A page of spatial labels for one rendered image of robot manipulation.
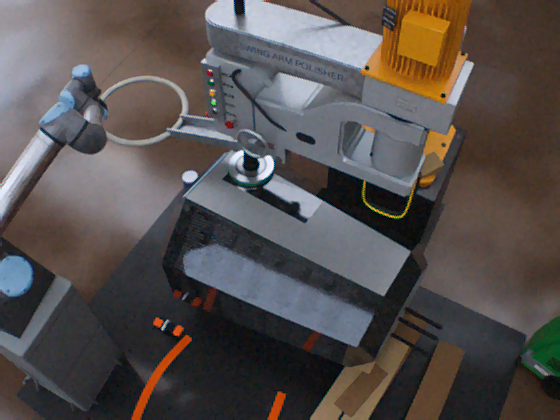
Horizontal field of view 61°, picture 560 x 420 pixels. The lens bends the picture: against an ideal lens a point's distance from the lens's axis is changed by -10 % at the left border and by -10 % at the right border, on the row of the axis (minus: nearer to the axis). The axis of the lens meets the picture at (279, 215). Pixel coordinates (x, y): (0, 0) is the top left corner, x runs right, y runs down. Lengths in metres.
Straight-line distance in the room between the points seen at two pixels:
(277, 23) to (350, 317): 1.20
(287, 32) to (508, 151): 2.65
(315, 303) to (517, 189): 2.11
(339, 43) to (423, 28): 0.42
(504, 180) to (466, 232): 0.60
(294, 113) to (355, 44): 0.37
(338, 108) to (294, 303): 0.89
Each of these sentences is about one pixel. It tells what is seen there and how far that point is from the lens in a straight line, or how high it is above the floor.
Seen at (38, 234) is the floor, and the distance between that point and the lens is 3.72.
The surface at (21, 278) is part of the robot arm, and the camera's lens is 2.07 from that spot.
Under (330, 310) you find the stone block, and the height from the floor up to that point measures 0.75.
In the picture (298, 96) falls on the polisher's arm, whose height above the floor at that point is 1.44.
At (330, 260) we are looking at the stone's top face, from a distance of 2.22.
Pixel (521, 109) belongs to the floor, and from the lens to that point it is 4.58.
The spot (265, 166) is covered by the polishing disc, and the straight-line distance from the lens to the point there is 2.48.
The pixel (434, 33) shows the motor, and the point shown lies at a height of 1.99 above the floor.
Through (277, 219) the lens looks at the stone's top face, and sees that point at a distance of 2.33.
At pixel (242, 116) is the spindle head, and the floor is 1.32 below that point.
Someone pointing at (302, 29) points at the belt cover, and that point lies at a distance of 1.84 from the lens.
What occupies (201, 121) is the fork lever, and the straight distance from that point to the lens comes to 2.57.
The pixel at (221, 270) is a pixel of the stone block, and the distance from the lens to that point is 2.39.
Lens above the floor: 2.76
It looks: 54 degrees down
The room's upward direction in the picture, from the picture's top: 1 degrees counter-clockwise
